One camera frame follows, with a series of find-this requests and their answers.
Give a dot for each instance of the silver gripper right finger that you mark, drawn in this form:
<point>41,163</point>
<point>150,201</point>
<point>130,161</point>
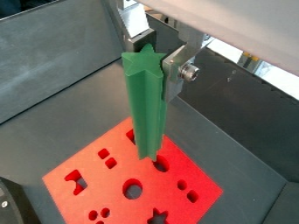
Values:
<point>178,64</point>

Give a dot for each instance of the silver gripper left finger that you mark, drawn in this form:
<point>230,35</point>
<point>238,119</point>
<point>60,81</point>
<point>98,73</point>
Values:
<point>130,20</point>

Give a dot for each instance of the green star-shaped rod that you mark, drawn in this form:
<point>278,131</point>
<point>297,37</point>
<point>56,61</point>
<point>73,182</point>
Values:
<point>145,85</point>

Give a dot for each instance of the red block with shaped holes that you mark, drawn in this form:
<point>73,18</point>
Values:
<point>106,186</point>

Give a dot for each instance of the black curved cradle block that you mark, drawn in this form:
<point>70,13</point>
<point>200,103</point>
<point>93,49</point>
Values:
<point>17,210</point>

